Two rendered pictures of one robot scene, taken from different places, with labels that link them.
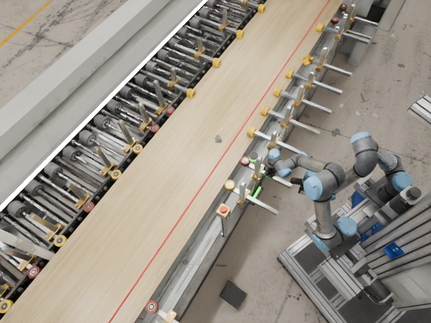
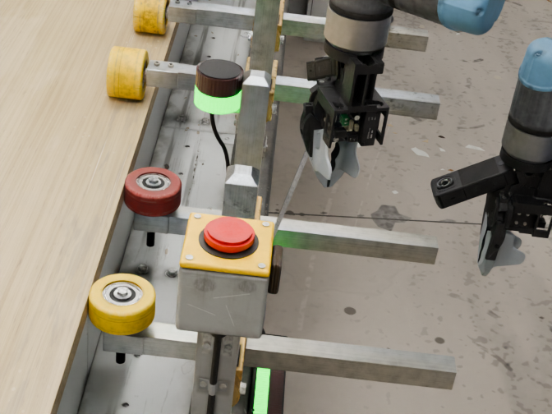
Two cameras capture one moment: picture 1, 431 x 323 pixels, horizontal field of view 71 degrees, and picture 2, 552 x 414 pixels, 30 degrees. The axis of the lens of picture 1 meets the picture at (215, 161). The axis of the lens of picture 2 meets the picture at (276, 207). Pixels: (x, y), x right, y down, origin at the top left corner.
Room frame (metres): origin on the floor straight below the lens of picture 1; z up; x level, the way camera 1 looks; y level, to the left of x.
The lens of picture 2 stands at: (0.13, 0.35, 1.70)
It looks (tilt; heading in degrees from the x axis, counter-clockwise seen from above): 34 degrees down; 323
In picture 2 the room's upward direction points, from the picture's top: 7 degrees clockwise
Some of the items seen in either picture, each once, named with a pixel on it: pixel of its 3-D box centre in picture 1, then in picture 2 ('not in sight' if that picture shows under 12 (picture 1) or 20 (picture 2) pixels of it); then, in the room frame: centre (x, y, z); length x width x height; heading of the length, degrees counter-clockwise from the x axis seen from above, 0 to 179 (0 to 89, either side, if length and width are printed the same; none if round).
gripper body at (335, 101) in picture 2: (270, 168); (349, 90); (0.98, -0.38, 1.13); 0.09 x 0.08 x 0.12; 164
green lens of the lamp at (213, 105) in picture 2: not in sight; (218, 94); (1.12, -0.28, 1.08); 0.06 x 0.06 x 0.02
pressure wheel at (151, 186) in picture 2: (245, 163); (152, 212); (1.20, -0.24, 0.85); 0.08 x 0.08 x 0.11
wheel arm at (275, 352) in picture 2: (251, 199); (279, 354); (0.88, -0.25, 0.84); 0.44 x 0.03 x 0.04; 54
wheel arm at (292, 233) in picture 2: (266, 173); (285, 233); (1.08, -0.40, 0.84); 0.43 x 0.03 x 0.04; 54
